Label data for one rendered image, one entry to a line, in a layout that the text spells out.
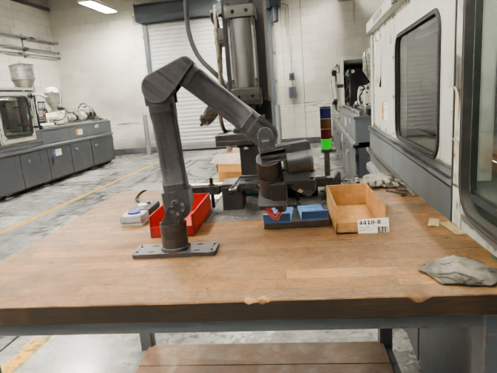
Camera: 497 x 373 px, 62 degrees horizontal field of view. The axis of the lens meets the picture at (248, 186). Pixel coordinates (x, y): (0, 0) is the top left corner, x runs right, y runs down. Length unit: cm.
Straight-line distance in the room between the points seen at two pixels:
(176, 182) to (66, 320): 35
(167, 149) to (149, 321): 37
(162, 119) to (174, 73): 10
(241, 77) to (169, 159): 45
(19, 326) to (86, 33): 1131
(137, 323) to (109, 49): 1106
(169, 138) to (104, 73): 1089
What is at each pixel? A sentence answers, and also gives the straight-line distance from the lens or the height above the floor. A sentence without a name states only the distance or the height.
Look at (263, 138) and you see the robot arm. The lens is 92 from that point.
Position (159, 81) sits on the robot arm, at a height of 129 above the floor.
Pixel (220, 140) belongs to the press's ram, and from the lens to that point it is 129.
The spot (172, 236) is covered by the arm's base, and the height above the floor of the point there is 95.
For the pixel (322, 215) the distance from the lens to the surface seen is 110.
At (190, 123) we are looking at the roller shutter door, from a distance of 1092.
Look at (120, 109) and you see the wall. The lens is 1165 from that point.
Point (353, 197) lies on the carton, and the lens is 129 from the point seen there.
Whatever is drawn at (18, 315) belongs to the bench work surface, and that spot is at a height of 88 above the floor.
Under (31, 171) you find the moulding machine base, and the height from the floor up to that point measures 33.
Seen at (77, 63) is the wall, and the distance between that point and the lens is 1218.
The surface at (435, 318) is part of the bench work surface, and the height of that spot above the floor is 84.
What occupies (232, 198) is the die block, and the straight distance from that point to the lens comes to 132.
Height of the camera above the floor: 125
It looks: 12 degrees down
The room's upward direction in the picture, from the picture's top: 5 degrees counter-clockwise
